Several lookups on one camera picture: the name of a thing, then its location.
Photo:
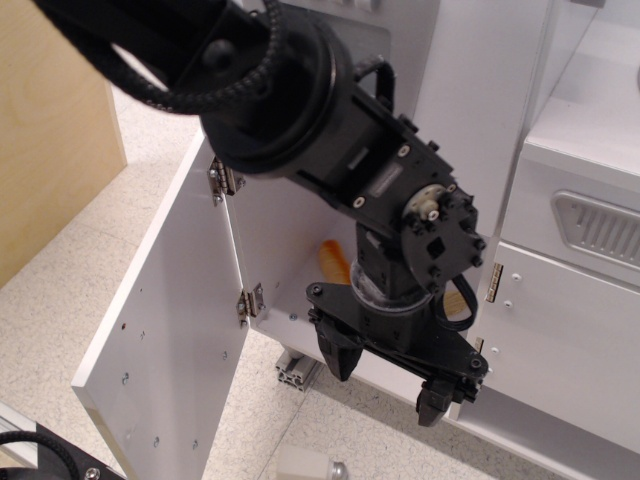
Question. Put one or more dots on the white toy oven unit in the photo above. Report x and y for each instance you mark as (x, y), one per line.
(562, 337)

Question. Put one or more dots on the wooden spoon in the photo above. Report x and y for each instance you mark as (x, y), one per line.
(454, 303)

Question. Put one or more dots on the lower oven door hinge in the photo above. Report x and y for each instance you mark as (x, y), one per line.
(478, 345)

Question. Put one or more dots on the light wooden panel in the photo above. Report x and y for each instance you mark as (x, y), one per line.
(60, 141)

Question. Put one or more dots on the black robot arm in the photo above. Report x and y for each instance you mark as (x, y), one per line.
(278, 96)

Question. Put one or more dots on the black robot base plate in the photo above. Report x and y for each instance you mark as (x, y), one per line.
(32, 451)

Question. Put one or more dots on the upper silver door hinge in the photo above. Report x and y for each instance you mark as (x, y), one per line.
(223, 181)

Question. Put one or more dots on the white toy kitchen cabinet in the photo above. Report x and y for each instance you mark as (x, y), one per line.
(463, 78)

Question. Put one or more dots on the upper oven door hinge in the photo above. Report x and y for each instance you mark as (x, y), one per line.
(494, 282)

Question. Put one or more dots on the aluminium extrusion foot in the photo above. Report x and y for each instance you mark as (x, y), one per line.
(297, 370)

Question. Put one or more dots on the grey oven vent panel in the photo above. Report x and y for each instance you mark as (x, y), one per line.
(598, 228)

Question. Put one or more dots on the lower silver door hinge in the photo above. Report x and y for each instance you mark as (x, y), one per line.
(250, 305)

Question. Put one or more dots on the toy bread roll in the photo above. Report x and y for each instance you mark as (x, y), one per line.
(333, 264)

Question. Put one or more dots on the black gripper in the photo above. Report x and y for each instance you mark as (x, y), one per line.
(386, 312)

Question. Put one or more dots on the oven door hinge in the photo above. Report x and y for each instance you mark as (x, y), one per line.
(478, 345)
(494, 282)

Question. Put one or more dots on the white low fridge door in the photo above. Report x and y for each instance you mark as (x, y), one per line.
(158, 371)

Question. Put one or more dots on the silver door hinge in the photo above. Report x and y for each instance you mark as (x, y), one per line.
(250, 305)
(223, 181)

